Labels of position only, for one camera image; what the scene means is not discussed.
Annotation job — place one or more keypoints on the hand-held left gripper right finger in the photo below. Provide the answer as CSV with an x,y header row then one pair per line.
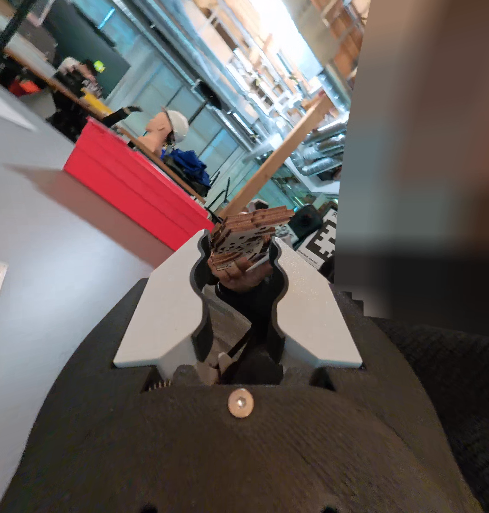
x,y
312,312

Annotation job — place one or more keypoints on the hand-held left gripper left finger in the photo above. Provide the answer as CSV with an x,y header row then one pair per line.
x,y
168,312

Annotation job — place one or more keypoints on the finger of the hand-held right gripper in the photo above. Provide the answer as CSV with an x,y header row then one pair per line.
x,y
257,264

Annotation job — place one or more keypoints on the laser-cut wooden model piece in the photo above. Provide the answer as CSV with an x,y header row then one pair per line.
x,y
248,236

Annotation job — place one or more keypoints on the person's right forearm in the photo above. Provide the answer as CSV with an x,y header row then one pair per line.
x,y
449,400

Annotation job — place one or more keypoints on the white desk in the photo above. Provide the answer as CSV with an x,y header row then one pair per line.
x,y
68,280

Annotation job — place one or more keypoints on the person's right hand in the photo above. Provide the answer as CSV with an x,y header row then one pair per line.
x,y
240,278

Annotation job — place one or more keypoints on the framed marker sign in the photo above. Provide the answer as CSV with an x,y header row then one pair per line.
x,y
322,240

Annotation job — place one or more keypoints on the silver ventilation ducts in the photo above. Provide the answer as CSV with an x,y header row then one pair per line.
x,y
320,160

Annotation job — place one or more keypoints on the wooden beam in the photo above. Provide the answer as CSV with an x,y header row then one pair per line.
x,y
276,160

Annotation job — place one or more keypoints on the blue jacket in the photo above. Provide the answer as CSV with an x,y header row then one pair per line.
x,y
190,168

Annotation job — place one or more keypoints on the red plastic bin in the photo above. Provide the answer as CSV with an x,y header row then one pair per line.
x,y
132,184

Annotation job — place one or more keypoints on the mannequin head with white helmet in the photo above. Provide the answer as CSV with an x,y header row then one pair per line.
x,y
168,130

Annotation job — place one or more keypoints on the wooden workbench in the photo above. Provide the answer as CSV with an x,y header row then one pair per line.
x,y
144,148

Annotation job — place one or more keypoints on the orange cloth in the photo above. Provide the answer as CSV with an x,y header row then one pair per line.
x,y
24,87

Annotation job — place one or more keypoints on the black metal post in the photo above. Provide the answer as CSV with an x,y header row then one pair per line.
x,y
10,32

